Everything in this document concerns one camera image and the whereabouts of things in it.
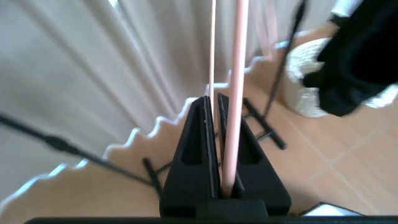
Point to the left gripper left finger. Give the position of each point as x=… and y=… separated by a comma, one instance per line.
x=186, y=186

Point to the black clothes rack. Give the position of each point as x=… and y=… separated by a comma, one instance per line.
x=59, y=143

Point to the beige curtain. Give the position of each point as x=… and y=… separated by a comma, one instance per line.
x=93, y=62

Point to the black shorts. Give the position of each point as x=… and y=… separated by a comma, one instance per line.
x=357, y=62

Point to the white laundry basket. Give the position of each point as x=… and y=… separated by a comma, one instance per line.
x=298, y=77

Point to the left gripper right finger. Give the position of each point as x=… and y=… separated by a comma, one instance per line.
x=264, y=186

